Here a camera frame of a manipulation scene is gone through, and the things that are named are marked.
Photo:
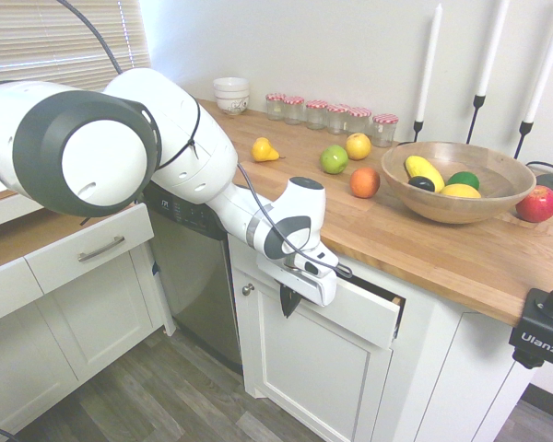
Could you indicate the black candle holder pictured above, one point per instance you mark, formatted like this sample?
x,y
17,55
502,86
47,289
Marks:
x,y
478,103
418,130
526,129

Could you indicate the silver round door knob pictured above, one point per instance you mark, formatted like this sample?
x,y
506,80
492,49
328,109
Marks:
x,y
248,289

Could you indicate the black zip tie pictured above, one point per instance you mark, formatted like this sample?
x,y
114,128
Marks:
x,y
193,138

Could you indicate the green lime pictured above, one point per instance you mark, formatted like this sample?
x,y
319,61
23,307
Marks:
x,y
463,178

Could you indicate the plain white bowl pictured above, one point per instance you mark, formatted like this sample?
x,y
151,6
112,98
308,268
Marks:
x,y
231,84

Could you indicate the yellow lemon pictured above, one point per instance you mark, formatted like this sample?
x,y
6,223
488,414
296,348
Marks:
x,y
461,191

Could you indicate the white low cabinet unit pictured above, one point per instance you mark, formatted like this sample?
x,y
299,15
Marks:
x,y
74,331

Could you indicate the white window blinds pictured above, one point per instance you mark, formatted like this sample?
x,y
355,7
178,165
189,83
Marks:
x,y
50,41

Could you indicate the white bowl with print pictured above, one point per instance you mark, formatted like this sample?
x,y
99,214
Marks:
x,y
231,103

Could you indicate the large wooden bowl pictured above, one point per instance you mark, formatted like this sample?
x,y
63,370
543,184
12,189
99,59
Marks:
x,y
456,209

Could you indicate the tall white candle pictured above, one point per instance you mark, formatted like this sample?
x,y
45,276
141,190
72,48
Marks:
x,y
546,64
492,50
429,64

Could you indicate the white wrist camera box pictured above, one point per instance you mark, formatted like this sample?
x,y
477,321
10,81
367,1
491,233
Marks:
x,y
315,264

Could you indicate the orange red peach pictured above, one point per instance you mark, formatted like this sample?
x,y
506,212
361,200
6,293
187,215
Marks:
x,y
365,182

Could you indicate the black Ulanzi camera mount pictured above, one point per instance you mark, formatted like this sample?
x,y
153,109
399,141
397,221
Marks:
x,y
539,333

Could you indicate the white cabinet door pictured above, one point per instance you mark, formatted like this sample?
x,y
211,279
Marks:
x,y
313,368

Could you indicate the yellow banana in bowl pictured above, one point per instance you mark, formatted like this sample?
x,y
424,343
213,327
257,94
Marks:
x,y
423,170

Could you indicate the yellow pear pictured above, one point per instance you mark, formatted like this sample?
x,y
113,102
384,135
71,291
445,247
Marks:
x,y
263,151

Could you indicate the green apple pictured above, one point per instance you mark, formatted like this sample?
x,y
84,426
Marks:
x,y
334,159

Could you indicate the yellow apple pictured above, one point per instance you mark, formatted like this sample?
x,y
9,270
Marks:
x,y
358,146

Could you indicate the white kitchen cabinet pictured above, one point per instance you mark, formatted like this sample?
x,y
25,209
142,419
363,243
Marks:
x,y
465,368

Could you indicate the white-fronted wooden drawer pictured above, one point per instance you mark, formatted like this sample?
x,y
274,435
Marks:
x,y
359,308

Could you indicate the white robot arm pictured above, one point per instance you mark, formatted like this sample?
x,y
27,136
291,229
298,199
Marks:
x,y
120,152

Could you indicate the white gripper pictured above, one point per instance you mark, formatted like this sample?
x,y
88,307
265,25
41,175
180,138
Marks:
x,y
320,290

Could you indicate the red apple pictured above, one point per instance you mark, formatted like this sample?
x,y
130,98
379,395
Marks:
x,y
537,204

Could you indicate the glass jar checkered lid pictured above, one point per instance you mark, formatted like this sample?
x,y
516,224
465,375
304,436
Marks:
x,y
316,116
360,120
274,108
337,120
293,111
384,131

